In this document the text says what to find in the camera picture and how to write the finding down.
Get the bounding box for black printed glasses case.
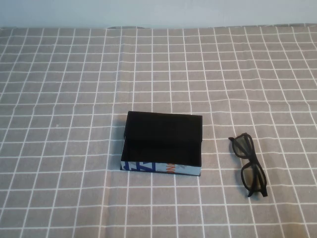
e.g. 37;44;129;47
119;111;204;178

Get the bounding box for black framed glasses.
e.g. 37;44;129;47
228;132;269;198

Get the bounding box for grey white-checked tablecloth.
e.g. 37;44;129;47
0;23;317;238

